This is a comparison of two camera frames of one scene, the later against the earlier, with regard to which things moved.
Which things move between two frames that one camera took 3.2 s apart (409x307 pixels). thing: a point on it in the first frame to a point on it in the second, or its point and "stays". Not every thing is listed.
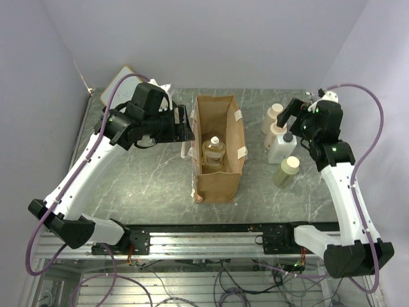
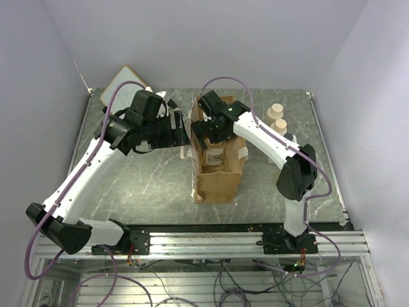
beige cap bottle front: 277,130 stays
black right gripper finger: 291,109 to 200,139
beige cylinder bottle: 271,116 stays
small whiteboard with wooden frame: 124,91 stays
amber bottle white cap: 213,151 stays
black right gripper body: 302,126 to 209,127
